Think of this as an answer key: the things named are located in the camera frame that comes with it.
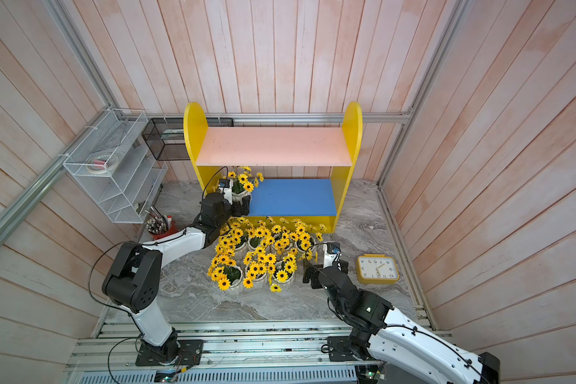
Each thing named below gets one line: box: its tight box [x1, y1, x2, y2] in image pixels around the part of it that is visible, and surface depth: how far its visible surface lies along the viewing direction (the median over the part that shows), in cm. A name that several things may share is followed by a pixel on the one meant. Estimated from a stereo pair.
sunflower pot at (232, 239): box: [214, 216, 248, 260], surface depth 87 cm
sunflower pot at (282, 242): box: [271, 224, 292, 256], surface depth 87 cm
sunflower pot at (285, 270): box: [272, 248, 299, 285], surface depth 79 cm
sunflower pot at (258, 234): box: [246, 220, 272, 252], surface depth 87 cm
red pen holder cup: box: [145, 216, 180, 241], surface depth 87 cm
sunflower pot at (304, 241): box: [289, 220, 317, 253], surface depth 87 cm
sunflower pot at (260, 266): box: [243, 247, 277, 290], surface depth 79 cm
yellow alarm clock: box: [356, 253, 400, 285], surface depth 90 cm
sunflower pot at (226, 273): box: [206, 254, 244, 291], surface depth 80 cm
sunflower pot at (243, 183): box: [228, 165, 265, 204], surface depth 89 cm
